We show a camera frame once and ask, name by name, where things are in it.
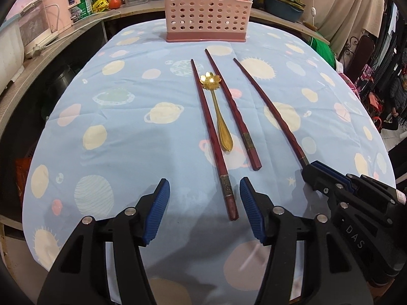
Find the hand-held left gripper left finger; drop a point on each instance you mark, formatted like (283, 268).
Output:
(155, 211)

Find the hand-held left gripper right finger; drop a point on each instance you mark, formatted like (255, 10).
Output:
(251, 209)

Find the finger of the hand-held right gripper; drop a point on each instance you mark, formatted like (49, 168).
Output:
(321, 182)
(337, 173)

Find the gold flower spoon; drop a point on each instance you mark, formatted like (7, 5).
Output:
(222, 127)

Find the dark red chopstick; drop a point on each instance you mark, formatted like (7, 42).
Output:
(229, 101)
(270, 108)
(208, 127)

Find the pink perforated utensil basket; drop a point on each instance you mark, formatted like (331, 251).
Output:
(203, 12)

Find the blue planet print tablecloth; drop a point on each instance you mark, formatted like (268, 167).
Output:
(127, 133)

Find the pink floral cloth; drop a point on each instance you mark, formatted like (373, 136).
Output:
(348, 84)

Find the green bag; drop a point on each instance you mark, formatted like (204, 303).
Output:
(324, 52)

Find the dark chair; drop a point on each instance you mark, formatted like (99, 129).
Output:
(362, 49)

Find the orange plastic bag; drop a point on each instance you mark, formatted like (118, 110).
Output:
(23, 178)

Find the beige curtain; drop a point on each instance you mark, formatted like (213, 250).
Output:
(343, 9)

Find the blue basin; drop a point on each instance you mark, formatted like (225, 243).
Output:
(283, 11)

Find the white tub with grey lid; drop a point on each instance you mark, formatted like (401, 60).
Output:
(11, 57)

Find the red tomato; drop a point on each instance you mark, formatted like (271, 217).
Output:
(115, 3)

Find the yellow packet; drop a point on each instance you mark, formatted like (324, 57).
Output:
(100, 4)

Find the white kitchen appliance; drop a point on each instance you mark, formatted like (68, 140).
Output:
(35, 28)

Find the pink kitchen appliance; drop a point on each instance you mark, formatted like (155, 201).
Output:
(60, 9)

